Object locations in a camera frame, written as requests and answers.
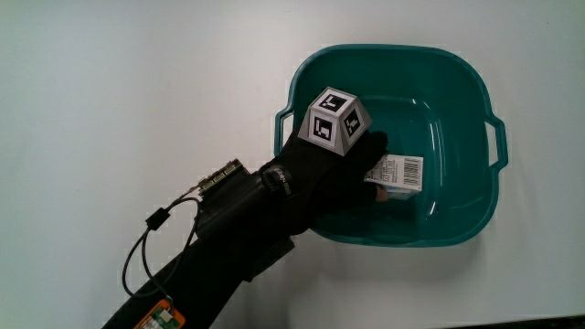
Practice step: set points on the white blue milk carton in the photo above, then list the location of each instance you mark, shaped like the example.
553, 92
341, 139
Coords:
402, 171

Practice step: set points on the teal plastic basin plate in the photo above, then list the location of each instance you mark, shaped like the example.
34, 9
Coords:
411, 73

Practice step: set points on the orange circuit board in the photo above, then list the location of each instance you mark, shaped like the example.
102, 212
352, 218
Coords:
160, 318

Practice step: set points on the person's left forearm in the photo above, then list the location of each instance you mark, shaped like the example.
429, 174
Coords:
205, 274

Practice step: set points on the black forearm electronics module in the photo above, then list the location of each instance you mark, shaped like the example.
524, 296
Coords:
228, 201

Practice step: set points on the person's left hand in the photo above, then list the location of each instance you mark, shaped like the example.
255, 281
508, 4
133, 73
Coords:
315, 173

